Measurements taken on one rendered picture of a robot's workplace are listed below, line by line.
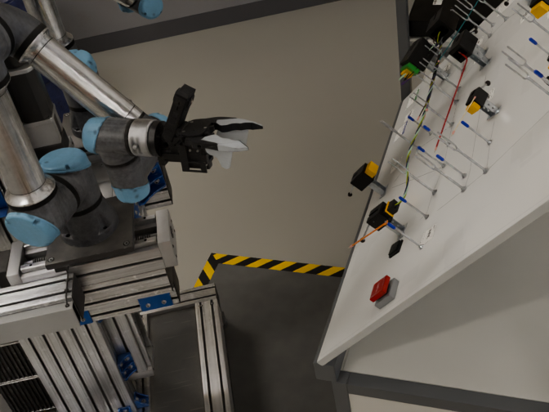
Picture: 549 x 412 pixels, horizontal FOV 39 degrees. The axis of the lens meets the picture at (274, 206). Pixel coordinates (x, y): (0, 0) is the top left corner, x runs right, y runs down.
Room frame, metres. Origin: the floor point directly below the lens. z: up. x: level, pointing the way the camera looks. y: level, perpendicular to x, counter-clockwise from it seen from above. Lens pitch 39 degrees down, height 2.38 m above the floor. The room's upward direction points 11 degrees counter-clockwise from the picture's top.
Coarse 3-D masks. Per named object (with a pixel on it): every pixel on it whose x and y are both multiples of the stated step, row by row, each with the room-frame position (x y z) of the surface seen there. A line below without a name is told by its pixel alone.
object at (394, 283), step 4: (392, 280) 1.21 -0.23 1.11; (396, 280) 1.21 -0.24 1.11; (392, 284) 1.20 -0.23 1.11; (396, 284) 1.20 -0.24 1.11; (392, 288) 1.19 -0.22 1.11; (396, 288) 1.19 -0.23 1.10; (388, 292) 1.18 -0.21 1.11; (392, 292) 1.18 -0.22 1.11; (384, 296) 1.18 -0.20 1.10; (388, 296) 1.17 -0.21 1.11; (392, 296) 1.17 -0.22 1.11; (376, 300) 1.20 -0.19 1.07; (380, 300) 1.18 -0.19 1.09; (384, 300) 1.17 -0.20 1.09; (388, 300) 1.17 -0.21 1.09; (376, 304) 1.18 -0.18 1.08; (380, 304) 1.18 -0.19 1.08; (384, 304) 1.17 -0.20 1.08; (380, 308) 1.18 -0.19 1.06
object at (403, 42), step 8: (400, 0) 2.33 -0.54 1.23; (400, 8) 2.33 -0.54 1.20; (400, 16) 2.33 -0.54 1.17; (400, 24) 2.33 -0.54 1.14; (408, 24) 2.35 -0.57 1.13; (400, 32) 2.33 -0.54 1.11; (408, 32) 2.35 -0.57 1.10; (400, 40) 2.33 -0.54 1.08; (408, 40) 2.34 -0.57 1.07; (432, 40) 2.33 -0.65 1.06; (448, 40) 2.31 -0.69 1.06; (400, 48) 2.33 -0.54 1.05; (408, 48) 2.33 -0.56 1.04; (448, 48) 2.29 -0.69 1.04; (400, 56) 2.34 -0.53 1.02; (400, 72) 2.34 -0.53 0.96; (400, 80) 2.34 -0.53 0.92; (408, 80) 2.33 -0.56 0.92; (400, 88) 2.34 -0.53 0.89; (408, 88) 2.33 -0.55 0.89
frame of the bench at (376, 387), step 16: (336, 384) 1.20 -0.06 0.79; (352, 384) 1.18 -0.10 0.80; (368, 384) 1.17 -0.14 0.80; (384, 384) 1.17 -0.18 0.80; (400, 384) 1.16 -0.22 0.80; (416, 384) 1.15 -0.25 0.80; (336, 400) 1.20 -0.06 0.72; (400, 400) 1.13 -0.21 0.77; (416, 400) 1.12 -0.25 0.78; (432, 400) 1.10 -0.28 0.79; (448, 400) 1.08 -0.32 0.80; (464, 400) 1.08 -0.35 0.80; (480, 400) 1.07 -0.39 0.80; (496, 400) 1.06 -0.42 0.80; (512, 400) 1.05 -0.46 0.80; (528, 400) 1.04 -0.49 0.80
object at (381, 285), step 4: (384, 276) 1.22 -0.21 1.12; (388, 276) 1.22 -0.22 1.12; (380, 280) 1.22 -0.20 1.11; (384, 280) 1.20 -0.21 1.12; (388, 280) 1.21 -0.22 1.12; (376, 284) 1.22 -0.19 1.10; (380, 284) 1.21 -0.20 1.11; (384, 284) 1.19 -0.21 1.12; (388, 284) 1.21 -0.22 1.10; (376, 288) 1.21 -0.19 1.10; (380, 288) 1.19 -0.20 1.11; (384, 288) 1.18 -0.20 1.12; (388, 288) 1.20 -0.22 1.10; (372, 292) 1.21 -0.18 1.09; (376, 292) 1.19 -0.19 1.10; (380, 292) 1.18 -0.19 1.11; (384, 292) 1.17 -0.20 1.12; (372, 296) 1.19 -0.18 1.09; (376, 296) 1.18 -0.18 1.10; (380, 296) 1.18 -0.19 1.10; (372, 300) 1.19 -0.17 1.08
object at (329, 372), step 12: (396, 120) 2.18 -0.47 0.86; (384, 156) 1.99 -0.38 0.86; (372, 192) 1.83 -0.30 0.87; (360, 228) 1.68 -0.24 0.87; (348, 264) 1.54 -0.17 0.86; (336, 300) 1.41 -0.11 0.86; (324, 336) 1.30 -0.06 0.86; (336, 360) 1.22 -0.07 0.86; (324, 372) 1.21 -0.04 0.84; (336, 372) 1.21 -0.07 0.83
